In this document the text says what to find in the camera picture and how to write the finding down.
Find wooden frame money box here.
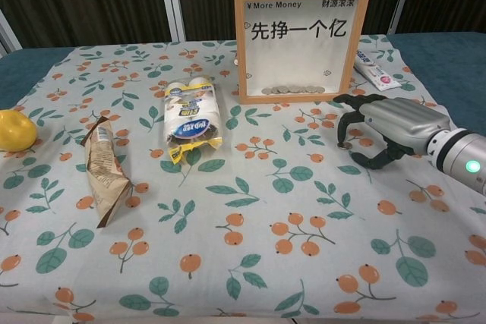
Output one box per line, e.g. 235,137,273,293
232,0,371,105

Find floral leaf and berry tablecloth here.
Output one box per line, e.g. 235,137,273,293
0,33,486,321

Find white toothpaste tube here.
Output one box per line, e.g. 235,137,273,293
354,49,403,92

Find yellow fruit model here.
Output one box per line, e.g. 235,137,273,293
0,110,39,152

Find paper cups in plastic pack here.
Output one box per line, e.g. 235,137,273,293
162,77,224,165

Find teal table cover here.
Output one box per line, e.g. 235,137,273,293
0,31,486,139

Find brown crumpled snack bag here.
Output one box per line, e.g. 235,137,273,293
81,115,134,229

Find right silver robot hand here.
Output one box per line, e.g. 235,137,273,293
333,93,452,170

